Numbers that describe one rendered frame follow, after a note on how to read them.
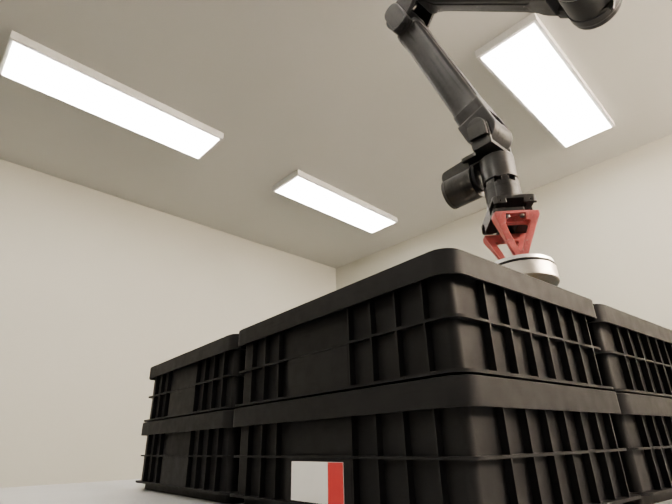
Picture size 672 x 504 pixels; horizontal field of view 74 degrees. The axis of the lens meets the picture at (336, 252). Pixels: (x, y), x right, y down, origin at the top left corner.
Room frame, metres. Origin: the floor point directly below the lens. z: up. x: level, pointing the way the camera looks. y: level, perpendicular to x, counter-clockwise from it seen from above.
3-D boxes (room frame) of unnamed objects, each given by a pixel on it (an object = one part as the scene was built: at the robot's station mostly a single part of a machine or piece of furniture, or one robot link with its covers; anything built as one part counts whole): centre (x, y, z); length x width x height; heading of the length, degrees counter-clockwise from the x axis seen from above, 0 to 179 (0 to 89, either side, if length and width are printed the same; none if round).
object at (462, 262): (0.60, -0.09, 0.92); 0.40 x 0.30 x 0.02; 39
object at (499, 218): (0.63, -0.28, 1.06); 0.07 x 0.07 x 0.09; 84
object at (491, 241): (0.65, -0.28, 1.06); 0.07 x 0.07 x 0.09; 84
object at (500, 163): (0.65, -0.28, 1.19); 0.07 x 0.06 x 0.07; 44
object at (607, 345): (0.79, -0.32, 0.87); 0.40 x 0.30 x 0.11; 39
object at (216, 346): (0.91, 0.17, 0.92); 0.40 x 0.30 x 0.02; 39
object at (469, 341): (0.60, -0.09, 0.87); 0.40 x 0.30 x 0.11; 39
